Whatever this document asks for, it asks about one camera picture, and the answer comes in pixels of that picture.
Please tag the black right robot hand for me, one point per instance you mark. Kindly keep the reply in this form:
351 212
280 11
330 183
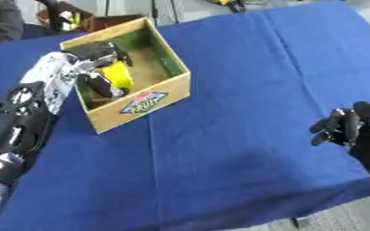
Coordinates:
351 126

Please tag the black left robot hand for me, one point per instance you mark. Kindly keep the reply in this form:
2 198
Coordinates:
96 51

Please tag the yellow block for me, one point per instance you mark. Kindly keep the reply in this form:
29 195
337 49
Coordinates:
118 74

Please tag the brown cardboard box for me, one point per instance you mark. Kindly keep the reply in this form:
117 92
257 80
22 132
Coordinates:
96 21

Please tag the tan cardboard box green inside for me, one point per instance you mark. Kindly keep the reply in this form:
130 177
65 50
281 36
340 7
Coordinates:
141 90

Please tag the black tripod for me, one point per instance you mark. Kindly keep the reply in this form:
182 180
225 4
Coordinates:
164 10

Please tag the person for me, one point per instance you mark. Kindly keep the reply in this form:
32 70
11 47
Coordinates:
1 19

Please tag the yellow and black tool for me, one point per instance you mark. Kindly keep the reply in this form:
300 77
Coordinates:
227 4

